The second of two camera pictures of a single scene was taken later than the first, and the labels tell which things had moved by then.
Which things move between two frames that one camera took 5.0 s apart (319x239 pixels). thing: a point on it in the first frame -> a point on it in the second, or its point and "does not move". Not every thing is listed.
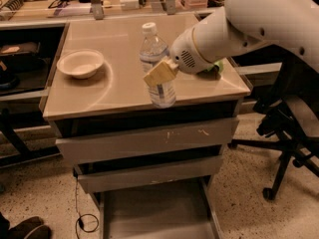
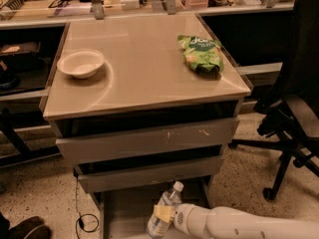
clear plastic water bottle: (154, 52) -> (158, 227)
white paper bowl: (80, 63) does not move
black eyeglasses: (59, 2) does not move
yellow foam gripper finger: (163, 71) -> (162, 212)
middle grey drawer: (129, 177) does not move
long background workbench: (23, 5) does not move
